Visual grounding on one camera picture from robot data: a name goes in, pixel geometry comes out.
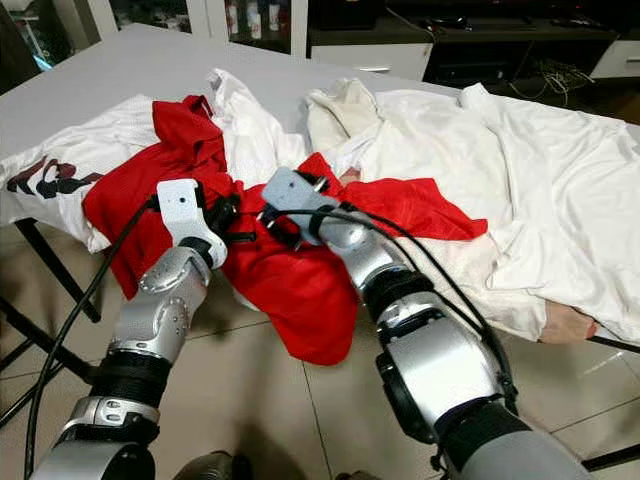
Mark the red polo shirt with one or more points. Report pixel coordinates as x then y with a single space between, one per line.
300 300

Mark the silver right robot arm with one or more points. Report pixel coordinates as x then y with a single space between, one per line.
440 370

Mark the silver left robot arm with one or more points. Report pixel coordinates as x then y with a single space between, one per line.
170 310

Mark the crumpled red shirt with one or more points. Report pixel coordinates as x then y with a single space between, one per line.
150 190

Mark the cream crumpled garment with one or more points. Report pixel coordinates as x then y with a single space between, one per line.
345 115

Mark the white T-shirt red black print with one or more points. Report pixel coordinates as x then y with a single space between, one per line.
90 135

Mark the white table black legs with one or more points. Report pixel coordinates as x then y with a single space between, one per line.
120 70

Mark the wide white drawer front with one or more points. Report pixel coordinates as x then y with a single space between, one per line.
370 60

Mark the white glass door cabinet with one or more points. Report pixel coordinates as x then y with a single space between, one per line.
298 20

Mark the black speaker box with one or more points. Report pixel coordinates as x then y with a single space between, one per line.
345 12

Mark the dark left robot foot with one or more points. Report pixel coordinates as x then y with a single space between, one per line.
208 467

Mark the dark robot foot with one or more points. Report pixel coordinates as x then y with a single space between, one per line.
208 467
353 476

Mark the grey curtain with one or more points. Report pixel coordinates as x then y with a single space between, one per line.
20 45

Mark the dark right robot foot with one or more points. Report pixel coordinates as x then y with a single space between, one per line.
353 476

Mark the large white garment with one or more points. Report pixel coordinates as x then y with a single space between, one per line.
540 170

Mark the beige pink printed garment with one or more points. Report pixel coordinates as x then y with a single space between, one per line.
570 325

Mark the small white drawer front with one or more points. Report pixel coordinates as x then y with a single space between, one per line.
615 58

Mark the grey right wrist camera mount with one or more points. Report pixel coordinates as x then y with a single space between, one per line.
295 190

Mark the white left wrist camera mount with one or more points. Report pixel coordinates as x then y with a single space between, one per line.
180 205

